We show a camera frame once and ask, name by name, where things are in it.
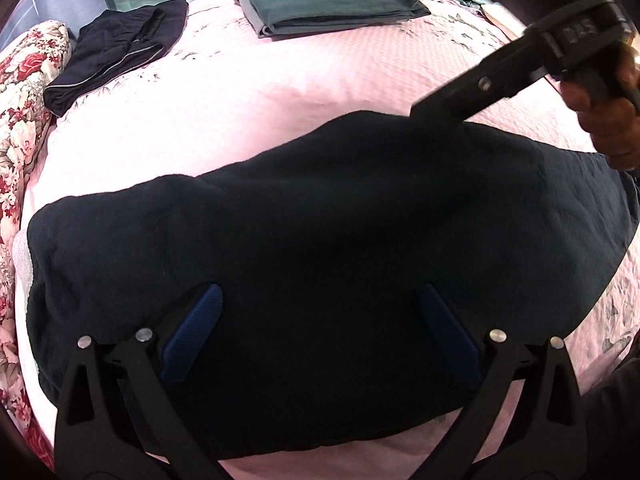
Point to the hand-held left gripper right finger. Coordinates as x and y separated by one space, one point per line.
450 332

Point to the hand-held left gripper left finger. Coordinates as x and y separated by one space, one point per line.
192 330

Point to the dark navy pants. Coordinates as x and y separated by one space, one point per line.
320 235

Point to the folded green pants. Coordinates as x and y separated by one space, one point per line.
330 0

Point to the folded navy striped pants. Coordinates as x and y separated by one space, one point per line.
115 55

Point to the person's right hand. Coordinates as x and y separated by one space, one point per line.
607 122

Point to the pink bedspread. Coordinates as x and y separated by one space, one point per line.
300 75

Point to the floral quilt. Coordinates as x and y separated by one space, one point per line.
25 110

